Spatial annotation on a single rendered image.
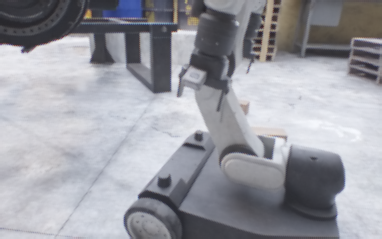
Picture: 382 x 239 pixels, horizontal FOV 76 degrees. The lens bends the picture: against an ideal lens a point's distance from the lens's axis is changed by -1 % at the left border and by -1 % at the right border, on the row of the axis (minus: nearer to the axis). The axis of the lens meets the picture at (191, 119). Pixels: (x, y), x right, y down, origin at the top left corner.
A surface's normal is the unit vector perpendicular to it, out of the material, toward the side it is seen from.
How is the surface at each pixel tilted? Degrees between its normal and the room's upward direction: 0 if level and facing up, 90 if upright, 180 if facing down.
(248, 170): 90
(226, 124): 90
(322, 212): 0
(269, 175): 90
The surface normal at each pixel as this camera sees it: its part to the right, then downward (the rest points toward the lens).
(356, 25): -0.10, 0.41
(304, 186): -0.36, 0.37
